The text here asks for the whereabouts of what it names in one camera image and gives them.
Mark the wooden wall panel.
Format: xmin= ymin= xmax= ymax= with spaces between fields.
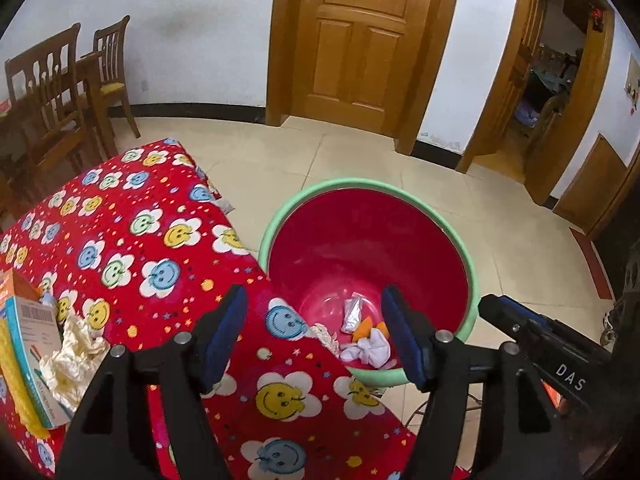
xmin=552 ymin=132 xmax=628 ymax=233

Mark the wooden chair with yellow cushion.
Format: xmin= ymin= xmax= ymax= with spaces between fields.
xmin=92 ymin=15 xmax=142 ymax=140

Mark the panelled wooden door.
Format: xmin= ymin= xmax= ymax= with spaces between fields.
xmin=291 ymin=0 xmax=426 ymax=136

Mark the open doorway wooden frame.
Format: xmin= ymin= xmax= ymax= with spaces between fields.
xmin=457 ymin=0 xmax=616 ymax=206

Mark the floor cable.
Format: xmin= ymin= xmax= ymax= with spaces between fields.
xmin=404 ymin=399 xmax=482 ymax=427

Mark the wall poster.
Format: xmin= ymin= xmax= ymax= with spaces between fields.
xmin=625 ymin=52 xmax=640 ymax=111

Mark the orange and blue carton box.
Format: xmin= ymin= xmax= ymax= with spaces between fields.
xmin=0 ymin=269 xmax=76 ymax=429

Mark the red bin with green rim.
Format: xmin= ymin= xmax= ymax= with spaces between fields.
xmin=258 ymin=178 xmax=476 ymax=388

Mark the large cream paper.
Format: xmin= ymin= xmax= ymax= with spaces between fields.
xmin=39 ymin=312 xmax=112 ymax=411

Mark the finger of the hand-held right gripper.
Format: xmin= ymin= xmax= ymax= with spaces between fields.
xmin=478 ymin=294 xmax=553 ymax=347

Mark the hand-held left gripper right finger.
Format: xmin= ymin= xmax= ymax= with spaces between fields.
xmin=381 ymin=285 xmax=586 ymax=480

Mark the wooden chair with slatted back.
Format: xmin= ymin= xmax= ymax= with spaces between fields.
xmin=5 ymin=23 xmax=110 ymax=181

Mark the orange wrapper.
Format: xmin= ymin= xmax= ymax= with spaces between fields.
xmin=352 ymin=316 xmax=391 ymax=343

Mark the red floor mat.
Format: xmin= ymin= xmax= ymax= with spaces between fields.
xmin=570 ymin=227 xmax=614 ymax=301

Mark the red smiley flower blanket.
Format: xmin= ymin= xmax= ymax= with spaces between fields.
xmin=0 ymin=138 xmax=471 ymax=480

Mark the small crumpled paper wad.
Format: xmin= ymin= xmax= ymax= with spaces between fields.
xmin=310 ymin=324 xmax=342 ymax=354

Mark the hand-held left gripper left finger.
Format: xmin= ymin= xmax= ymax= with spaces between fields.
xmin=55 ymin=284 xmax=249 ymax=480

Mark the silver foil wrapper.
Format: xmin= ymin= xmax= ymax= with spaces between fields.
xmin=341 ymin=296 xmax=368 ymax=333

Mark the white crumpled tissue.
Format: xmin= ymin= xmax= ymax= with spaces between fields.
xmin=340 ymin=335 xmax=392 ymax=368

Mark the yellow bread packet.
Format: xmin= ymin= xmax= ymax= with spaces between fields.
xmin=0 ymin=317 xmax=51 ymax=438

